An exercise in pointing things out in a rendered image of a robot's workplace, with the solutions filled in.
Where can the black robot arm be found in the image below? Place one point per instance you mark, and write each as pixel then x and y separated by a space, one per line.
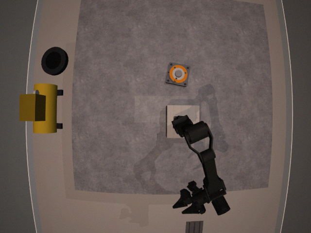
pixel 212 183

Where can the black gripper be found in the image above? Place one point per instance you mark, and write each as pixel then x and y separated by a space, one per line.
pixel 197 200

